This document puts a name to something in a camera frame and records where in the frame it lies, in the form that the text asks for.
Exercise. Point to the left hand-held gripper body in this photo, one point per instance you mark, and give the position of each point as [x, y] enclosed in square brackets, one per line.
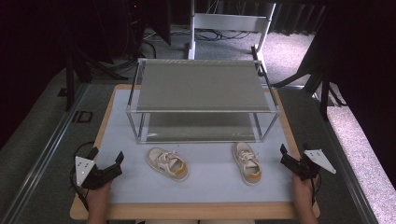
[84, 169]

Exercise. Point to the black tripod stand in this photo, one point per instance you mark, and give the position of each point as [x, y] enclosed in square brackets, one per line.
[324, 93]
[69, 77]

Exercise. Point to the dark curtain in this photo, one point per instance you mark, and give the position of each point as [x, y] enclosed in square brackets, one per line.
[28, 46]
[364, 62]

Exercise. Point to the metal shoe rack grey shelves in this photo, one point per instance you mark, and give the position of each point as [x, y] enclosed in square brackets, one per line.
[202, 85]

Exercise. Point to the person's right hand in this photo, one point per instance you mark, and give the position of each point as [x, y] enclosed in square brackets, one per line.
[304, 189]

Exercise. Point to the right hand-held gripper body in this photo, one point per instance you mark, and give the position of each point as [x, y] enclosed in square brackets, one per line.
[300, 168]

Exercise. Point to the pale blue table mat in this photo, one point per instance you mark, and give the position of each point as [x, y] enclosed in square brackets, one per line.
[205, 189]

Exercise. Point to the beige child's shoe orange heel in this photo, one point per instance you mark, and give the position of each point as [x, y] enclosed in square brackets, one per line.
[166, 164]
[249, 165]

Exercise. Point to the white metal stand frame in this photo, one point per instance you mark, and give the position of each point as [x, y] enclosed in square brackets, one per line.
[229, 21]

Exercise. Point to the person's left hand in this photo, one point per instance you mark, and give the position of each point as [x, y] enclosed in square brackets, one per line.
[99, 194]

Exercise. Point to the metal floor rail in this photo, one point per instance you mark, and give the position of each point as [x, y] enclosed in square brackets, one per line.
[345, 161]
[40, 155]

